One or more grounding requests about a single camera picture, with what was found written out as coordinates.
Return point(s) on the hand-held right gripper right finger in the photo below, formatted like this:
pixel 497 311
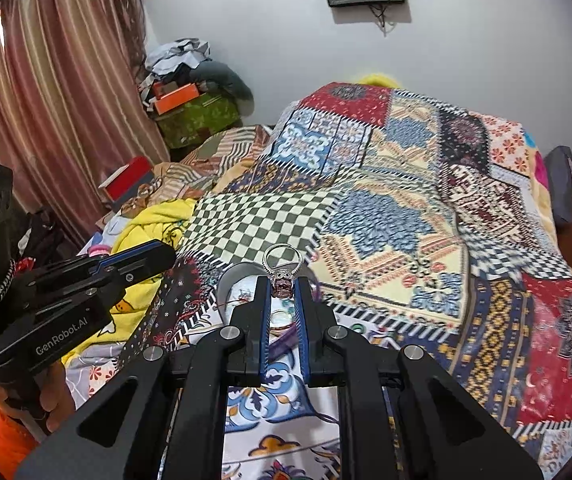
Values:
pixel 302 330

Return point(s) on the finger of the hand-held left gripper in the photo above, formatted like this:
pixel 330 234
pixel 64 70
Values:
pixel 130 253
pixel 145 265

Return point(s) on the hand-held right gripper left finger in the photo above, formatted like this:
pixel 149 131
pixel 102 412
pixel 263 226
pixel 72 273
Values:
pixel 265 330

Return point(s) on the purple heart-shaped jewelry box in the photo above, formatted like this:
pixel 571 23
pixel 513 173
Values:
pixel 231 280

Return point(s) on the person's left hand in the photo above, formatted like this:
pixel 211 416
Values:
pixel 58 390

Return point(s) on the yellow cloth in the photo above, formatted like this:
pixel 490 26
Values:
pixel 160 220

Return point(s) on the red box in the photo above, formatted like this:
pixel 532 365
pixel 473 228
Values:
pixel 130 182

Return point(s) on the patchwork printed blanket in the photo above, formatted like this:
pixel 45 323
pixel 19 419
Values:
pixel 396 200

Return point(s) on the orange box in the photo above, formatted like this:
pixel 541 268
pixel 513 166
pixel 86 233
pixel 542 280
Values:
pixel 175 98

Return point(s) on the striped curtain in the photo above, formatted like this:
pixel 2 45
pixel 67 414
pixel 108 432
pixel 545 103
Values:
pixel 55 85

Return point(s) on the grey bag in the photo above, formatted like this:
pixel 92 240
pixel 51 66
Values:
pixel 231 85

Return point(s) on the pile of clothes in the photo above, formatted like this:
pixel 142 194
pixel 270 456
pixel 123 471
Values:
pixel 175 57

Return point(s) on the grey pillow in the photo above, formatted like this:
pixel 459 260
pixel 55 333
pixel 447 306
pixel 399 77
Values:
pixel 561 185

